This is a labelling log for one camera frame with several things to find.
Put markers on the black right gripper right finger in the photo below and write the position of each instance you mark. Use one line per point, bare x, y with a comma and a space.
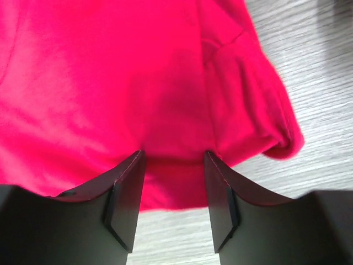
253, 225

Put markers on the magenta t shirt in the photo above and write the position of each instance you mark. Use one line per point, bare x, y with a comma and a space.
84, 84

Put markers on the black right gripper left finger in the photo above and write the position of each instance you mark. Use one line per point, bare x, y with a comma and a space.
93, 223

